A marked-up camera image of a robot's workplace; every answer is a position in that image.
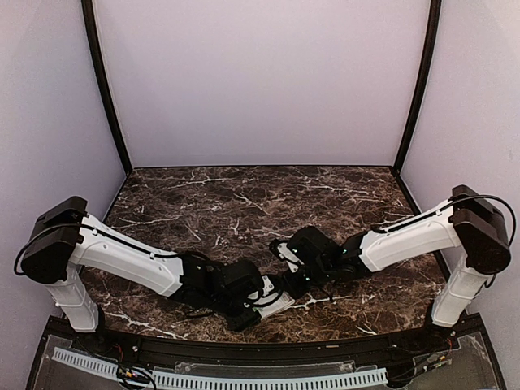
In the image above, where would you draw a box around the white remote control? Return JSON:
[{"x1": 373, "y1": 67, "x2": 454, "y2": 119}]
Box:
[{"x1": 254, "y1": 292, "x2": 295, "y2": 319}]

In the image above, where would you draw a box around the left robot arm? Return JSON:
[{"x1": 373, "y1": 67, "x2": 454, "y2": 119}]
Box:
[{"x1": 14, "y1": 196, "x2": 264, "y2": 354}]

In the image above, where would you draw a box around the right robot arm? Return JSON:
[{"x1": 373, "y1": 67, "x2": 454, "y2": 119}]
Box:
[{"x1": 270, "y1": 184, "x2": 518, "y2": 353}]

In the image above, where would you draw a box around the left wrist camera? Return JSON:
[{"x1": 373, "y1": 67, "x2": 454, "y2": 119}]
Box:
[{"x1": 244, "y1": 275, "x2": 285, "y2": 308}]

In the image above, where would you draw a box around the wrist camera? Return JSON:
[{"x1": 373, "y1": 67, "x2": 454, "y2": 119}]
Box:
[
  {"x1": 269, "y1": 239, "x2": 302, "y2": 273},
  {"x1": 244, "y1": 275, "x2": 285, "y2": 308}
]

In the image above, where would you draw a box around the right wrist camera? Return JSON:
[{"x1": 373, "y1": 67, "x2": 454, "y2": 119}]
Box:
[{"x1": 269, "y1": 239, "x2": 302, "y2": 273}]

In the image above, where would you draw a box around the black front rail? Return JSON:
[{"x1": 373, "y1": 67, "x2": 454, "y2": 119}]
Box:
[{"x1": 41, "y1": 314, "x2": 493, "y2": 367}]

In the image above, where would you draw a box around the white slotted cable duct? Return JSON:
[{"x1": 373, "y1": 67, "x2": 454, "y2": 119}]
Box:
[{"x1": 52, "y1": 347, "x2": 388, "y2": 389}]

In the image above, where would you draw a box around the left black frame post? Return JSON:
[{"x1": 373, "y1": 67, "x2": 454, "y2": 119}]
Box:
[{"x1": 80, "y1": 0, "x2": 133, "y2": 176}]

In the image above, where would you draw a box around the black frame post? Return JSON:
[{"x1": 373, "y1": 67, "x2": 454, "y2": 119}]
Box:
[
  {"x1": 392, "y1": 0, "x2": 442, "y2": 176},
  {"x1": 80, "y1": 0, "x2": 133, "y2": 176}
]

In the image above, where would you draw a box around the right black frame post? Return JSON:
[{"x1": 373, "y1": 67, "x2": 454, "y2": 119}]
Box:
[{"x1": 392, "y1": 0, "x2": 442, "y2": 176}]

